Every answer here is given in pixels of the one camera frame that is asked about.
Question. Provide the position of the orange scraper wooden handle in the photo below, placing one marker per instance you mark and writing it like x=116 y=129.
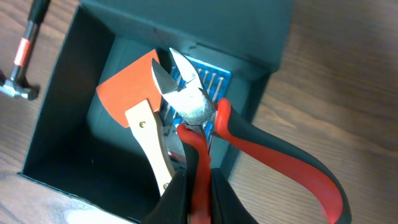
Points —
x=132 y=99

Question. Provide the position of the blue precision screwdriver set case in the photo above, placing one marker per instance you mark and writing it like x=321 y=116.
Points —
x=216 y=82

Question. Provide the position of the red black cutting pliers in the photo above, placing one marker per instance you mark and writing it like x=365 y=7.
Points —
x=193 y=104

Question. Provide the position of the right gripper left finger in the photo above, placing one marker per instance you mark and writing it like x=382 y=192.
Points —
x=172 y=206

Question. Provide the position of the small claw hammer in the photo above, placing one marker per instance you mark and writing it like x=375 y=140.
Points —
x=16 y=86

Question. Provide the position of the dark green open box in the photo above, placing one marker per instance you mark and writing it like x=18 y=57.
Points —
x=77 y=148

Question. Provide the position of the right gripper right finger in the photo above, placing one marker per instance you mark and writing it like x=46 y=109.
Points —
x=225 y=206

